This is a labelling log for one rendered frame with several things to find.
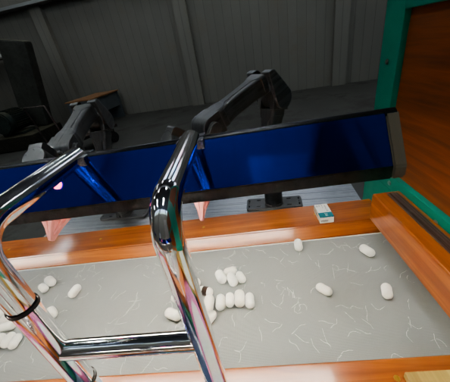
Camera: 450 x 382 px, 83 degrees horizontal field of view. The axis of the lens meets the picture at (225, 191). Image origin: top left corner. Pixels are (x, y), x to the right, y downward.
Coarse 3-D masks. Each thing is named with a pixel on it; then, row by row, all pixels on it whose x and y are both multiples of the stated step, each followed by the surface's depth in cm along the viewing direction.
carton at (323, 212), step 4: (324, 204) 71; (316, 208) 69; (320, 208) 69; (324, 208) 69; (328, 208) 69; (316, 212) 69; (320, 212) 68; (324, 212) 67; (328, 212) 67; (320, 216) 66; (324, 216) 66; (328, 216) 66; (332, 216) 66; (320, 220) 66; (324, 220) 66; (328, 220) 66; (332, 220) 66
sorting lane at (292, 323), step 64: (192, 256) 67; (256, 256) 64; (320, 256) 60; (384, 256) 58; (64, 320) 56; (128, 320) 54; (256, 320) 49; (320, 320) 47; (384, 320) 45; (448, 320) 44
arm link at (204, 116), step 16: (256, 80) 69; (272, 80) 70; (240, 96) 68; (256, 96) 71; (288, 96) 75; (208, 112) 66; (224, 112) 66; (240, 112) 70; (192, 128) 68; (224, 128) 67
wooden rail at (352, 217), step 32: (192, 224) 75; (224, 224) 73; (256, 224) 71; (288, 224) 69; (320, 224) 67; (352, 224) 65; (32, 256) 74; (64, 256) 73; (96, 256) 72; (128, 256) 71
